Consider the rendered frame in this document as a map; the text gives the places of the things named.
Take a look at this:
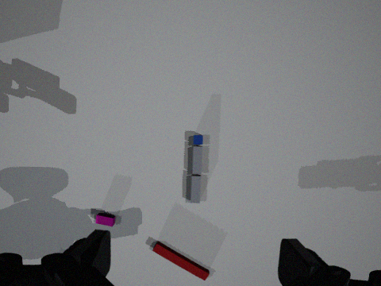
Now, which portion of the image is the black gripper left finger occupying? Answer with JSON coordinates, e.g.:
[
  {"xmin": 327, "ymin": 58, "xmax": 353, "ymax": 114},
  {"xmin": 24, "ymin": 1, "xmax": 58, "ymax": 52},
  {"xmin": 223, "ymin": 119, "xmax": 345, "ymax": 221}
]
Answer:
[{"xmin": 0, "ymin": 230, "xmax": 114, "ymax": 286}]

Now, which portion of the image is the magenta block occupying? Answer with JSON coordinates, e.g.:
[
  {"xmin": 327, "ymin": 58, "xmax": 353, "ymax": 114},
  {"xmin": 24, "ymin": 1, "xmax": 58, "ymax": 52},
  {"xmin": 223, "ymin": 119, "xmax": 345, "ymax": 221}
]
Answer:
[{"xmin": 96, "ymin": 213, "xmax": 116, "ymax": 226}]

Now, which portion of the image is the red rod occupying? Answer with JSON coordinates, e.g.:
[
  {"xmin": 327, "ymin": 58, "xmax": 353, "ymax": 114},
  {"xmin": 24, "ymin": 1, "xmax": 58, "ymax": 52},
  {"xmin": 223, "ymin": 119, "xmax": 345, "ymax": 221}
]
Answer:
[{"xmin": 153, "ymin": 241, "xmax": 210, "ymax": 280}]

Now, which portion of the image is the small blue cube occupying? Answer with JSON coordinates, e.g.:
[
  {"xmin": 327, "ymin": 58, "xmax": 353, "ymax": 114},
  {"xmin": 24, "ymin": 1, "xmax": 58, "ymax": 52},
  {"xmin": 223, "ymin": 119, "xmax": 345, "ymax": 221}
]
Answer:
[{"xmin": 194, "ymin": 135, "xmax": 203, "ymax": 145}]

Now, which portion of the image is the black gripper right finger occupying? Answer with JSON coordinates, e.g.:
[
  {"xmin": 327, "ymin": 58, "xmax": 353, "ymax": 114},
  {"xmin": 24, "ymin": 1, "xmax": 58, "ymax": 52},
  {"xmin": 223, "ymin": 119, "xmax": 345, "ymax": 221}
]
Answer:
[{"xmin": 278, "ymin": 238, "xmax": 381, "ymax": 286}]

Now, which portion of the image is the grey rectangular bar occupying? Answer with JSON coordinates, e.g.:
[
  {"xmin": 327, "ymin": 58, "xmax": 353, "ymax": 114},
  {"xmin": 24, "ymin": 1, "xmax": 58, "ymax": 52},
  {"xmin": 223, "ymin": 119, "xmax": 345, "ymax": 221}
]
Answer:
[
  {"xmin": 190, "ymin": 175, "xmax": 201, "ymax": 203},
  {"xmin": 192, "ymin": 146, "xmax": 202, "ymax": 174}
]

